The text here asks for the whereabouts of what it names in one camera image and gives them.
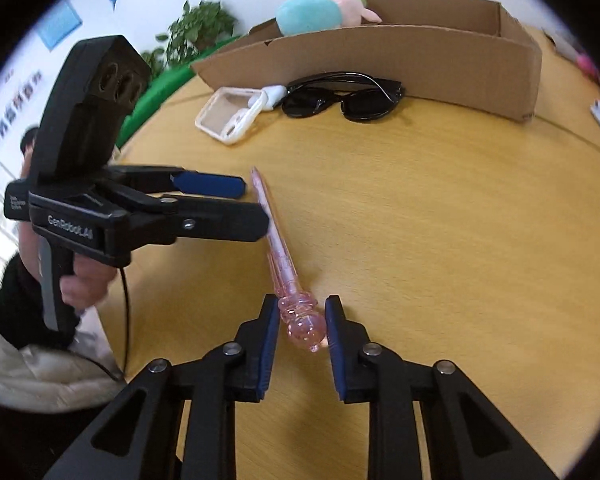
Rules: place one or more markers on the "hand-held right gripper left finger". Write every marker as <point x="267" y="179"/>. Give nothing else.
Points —
<point x="269" y="350"/>

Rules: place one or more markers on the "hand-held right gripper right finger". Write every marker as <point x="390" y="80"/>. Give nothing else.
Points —
<point x="334" y="350"/>

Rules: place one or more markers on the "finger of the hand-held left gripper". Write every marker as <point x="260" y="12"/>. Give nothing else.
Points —
<point x="220" y="220"/>
<point x="210" y="184"/>

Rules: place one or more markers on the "white clear phone case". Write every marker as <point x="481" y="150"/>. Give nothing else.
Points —
<point x="237" y="127"/>

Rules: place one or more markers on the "pink transparent pen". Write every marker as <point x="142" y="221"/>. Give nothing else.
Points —
<point x="280" y="270"/>

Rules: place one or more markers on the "black sunglasses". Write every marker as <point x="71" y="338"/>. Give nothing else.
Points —
<point x="365" y="105"/>

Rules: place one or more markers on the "cardboard box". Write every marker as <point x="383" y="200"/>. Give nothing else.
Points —
<point x="430" y="70"/>

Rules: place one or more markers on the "person's left hand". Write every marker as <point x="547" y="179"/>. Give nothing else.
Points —
<point x="90" y="285"/>

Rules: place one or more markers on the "green cloth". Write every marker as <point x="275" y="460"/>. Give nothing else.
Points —
<point x="150" y="100"/>

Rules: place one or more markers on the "small potted green plant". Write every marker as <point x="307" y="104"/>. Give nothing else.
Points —
<point x="155" y="62"/>

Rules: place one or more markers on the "large potted green plant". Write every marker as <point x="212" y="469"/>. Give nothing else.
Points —
<point x="200" y="25"/>

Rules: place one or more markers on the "teal and pink plush toy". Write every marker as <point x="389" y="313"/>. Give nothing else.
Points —
<point x="310" y="15"/>

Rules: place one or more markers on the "person's white jacket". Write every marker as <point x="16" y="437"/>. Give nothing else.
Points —
<point x="40" y="380"/>

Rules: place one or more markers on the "grey cloth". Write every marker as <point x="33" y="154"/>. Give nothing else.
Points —
<point x="562" y="45"/>

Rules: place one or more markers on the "row of wall photos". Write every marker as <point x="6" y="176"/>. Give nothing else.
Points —
<point x="10" y="110"/>

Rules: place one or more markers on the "blue wall poster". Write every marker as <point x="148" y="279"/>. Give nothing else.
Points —
<point x="59" y="25"/>

